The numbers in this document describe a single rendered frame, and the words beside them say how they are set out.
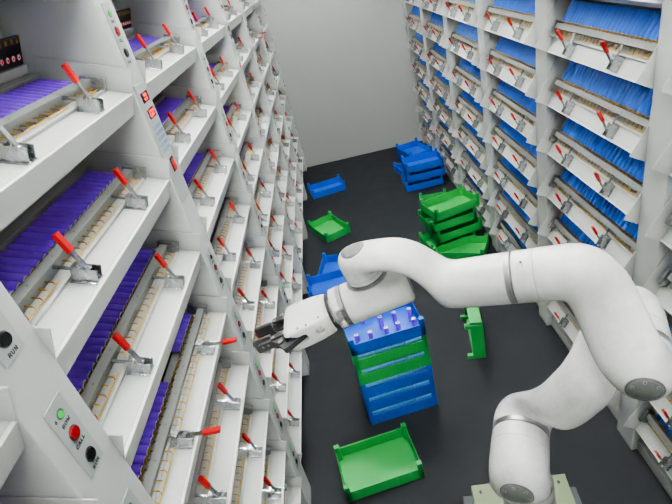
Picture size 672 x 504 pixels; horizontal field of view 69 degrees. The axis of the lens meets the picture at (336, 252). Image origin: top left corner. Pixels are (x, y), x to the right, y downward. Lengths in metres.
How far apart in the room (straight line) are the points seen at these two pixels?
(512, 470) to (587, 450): 1.02
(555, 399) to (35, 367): 0.85
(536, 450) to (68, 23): 1.27
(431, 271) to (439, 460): 1.30
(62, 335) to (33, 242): 0.24
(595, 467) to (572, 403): 1.07
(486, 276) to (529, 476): 0.45
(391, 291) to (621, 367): 0.38
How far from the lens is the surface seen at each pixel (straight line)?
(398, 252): 0.86
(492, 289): 0.85
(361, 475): 2.08
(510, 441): 1.15
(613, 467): 2.10
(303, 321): 0.96
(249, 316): 1.67
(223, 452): 1.30
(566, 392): 1.02
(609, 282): 0.85
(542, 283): 0.84
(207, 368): 1.22
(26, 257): 0.91
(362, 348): 1.91
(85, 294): 0.83
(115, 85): 1.18
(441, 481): 2.02
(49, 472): 0.72
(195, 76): 1.86
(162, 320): 1.06
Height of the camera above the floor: 1.69
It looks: 30 degrees down
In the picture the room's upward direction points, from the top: 15 degrees counter-clockwise
